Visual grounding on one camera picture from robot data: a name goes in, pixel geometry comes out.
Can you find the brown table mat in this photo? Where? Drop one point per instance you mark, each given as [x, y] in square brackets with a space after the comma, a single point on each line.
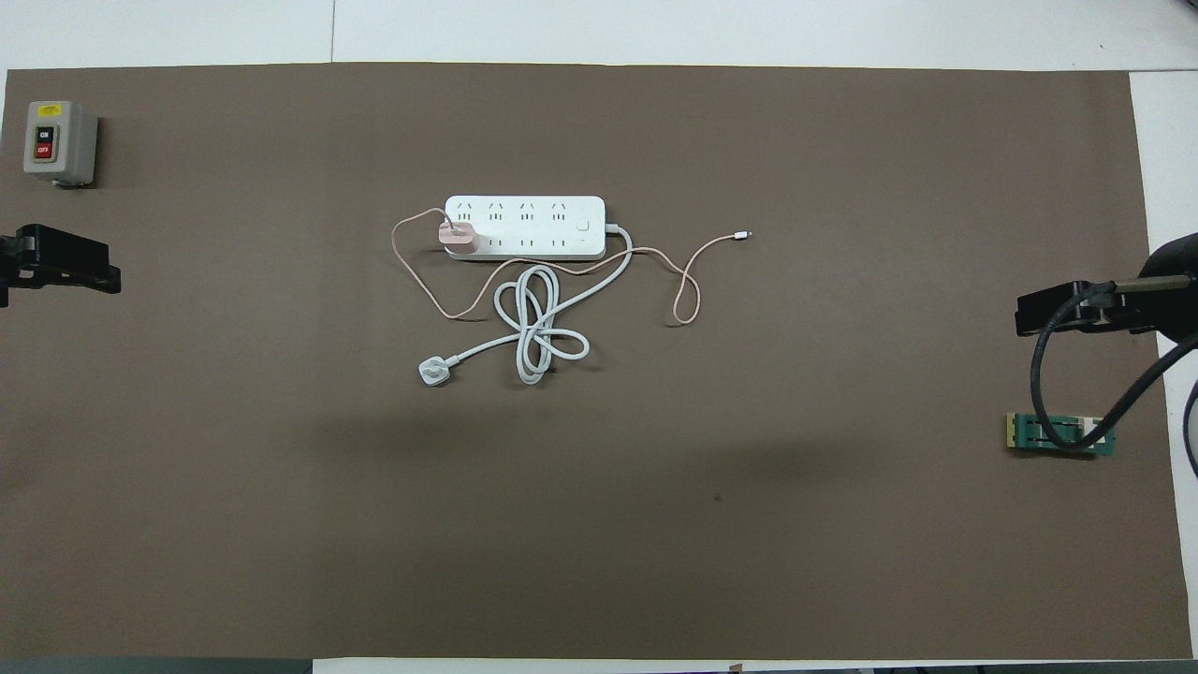
[599, 524]

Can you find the white power strip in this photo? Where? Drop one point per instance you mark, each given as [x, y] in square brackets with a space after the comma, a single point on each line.
[533, 225]

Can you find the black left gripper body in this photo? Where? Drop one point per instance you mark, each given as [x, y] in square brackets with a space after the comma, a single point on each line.
[9, 257]

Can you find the grey on-off switch box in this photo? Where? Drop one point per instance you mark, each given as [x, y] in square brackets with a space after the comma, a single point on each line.
[61, 140]

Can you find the green knife switch yellow base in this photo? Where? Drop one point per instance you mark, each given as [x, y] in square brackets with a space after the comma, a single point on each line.
[1025, 435]

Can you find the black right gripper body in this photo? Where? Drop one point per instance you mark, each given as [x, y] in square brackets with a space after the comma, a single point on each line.
[1118, 304]

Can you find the pink charger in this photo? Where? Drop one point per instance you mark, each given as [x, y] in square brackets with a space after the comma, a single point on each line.
[459, 239]

